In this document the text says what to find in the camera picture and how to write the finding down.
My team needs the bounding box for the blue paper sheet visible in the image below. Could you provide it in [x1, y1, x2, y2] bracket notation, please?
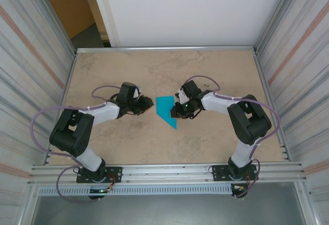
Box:
[155, 95, 178, 130]

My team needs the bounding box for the grey metal sheet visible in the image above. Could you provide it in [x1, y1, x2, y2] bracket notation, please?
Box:
[30, 182, 308, 225]

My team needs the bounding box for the small circuit board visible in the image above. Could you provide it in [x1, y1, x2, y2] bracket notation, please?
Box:
[89, 187, 112, 194]
[231, 184, 249, 193]

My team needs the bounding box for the brown wooden door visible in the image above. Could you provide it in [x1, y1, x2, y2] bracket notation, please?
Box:
[37, 0, 97, 40]

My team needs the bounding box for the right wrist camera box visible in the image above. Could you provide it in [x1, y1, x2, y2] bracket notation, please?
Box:
[176, 87, 190, 102]

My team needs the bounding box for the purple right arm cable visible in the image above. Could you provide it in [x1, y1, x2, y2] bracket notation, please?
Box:
[189, 74, 281, 199]

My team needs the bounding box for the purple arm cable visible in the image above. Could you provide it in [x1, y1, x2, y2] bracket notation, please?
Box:
[189, 74, 281, 199]
[30, 85, 121, 204]

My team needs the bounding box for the aluminium frame cross bar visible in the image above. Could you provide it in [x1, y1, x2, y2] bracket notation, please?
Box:
[76, 45, 258, 54]

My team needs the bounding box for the wide aluminium mounting rail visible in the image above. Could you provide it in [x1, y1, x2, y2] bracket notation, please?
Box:
[27, 161, 308, 186]

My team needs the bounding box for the aluminium table side rail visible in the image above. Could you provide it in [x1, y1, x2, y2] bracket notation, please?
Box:
[253, 51, 293, 162]
[46, 51, 78, 165]

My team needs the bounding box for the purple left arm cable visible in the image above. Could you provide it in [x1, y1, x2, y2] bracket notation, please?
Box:
[30, 85, 121, 204]

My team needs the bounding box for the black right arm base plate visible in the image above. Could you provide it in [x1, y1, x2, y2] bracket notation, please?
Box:
[212, 164, 259, 182]

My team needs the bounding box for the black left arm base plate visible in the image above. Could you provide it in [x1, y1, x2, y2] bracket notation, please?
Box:
[76, 166, 123, 184]

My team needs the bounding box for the grey slotted cable duct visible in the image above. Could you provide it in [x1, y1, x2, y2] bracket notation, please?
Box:
[38, 185, 233, 196]

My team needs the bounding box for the white door frame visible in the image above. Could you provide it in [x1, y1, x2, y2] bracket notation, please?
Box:
[89, 0, 121, 48]

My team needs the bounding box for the aluminium frame post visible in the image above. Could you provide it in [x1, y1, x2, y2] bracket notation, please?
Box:
[28, 0, 78, 56]
[255, 0, 303, 53]

